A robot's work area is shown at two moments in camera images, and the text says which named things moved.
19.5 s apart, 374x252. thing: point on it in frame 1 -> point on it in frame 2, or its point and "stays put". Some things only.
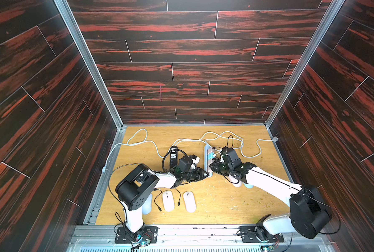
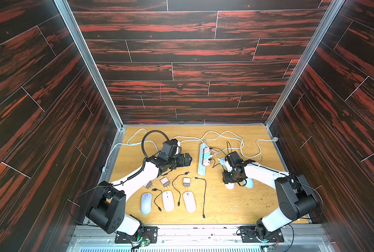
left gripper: (203, 176) -> (187, 161)
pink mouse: (189, 201) stays put
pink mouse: (168, 200) stays put
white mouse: (146, 208) stays put
